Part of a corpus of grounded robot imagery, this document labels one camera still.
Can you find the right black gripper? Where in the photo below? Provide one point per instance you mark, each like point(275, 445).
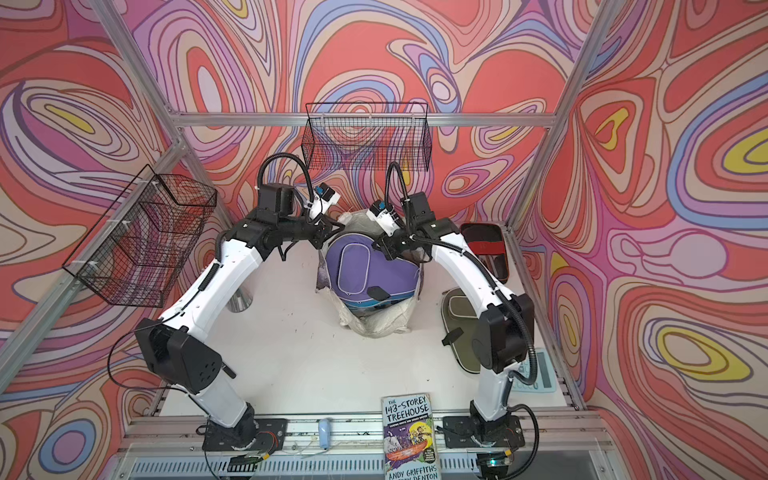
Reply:
point(388, 247)

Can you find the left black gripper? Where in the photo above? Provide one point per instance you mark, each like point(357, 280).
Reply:
point(323, 230)

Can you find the purple paddle case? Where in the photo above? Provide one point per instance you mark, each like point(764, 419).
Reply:
point(364, 279)

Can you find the cream canvas tote bag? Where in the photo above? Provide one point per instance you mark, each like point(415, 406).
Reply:
point(379, 323)

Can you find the red black ping pong case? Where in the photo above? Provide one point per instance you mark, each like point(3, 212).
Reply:
point(486, 241)

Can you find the green paddle case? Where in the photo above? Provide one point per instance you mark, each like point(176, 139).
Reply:
point(460, 320)

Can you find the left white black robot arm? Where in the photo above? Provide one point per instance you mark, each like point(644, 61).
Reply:
point(175, 346)

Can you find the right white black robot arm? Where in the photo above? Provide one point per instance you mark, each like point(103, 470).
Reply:
point(503, 340)

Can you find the cup of pens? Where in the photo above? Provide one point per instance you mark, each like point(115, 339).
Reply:
point(239, 302)

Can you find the black marker pen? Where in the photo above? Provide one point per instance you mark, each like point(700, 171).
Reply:
point(229, 371)

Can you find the teal calculator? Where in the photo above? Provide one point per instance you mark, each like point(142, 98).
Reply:
point(546, 380)

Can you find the small light blue device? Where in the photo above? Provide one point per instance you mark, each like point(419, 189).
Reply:
point(324, 433)

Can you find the treehouse paperback book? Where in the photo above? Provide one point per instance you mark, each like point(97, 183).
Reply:
point(409, 443)

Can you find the green circuit board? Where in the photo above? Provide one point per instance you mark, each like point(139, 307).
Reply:
point(244, 463)

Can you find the back black wire basket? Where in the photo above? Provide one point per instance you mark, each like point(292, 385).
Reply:
point(356, 136)

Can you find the black wire basket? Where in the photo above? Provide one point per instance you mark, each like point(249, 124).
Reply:
point(356, 136)
point(138, 254)

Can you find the left black wire basket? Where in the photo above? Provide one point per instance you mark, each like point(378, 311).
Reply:
point(138, 254)

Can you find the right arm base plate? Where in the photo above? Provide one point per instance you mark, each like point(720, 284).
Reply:
point(473, 432)

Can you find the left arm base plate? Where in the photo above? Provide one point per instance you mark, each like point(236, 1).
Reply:
point(265, 435)

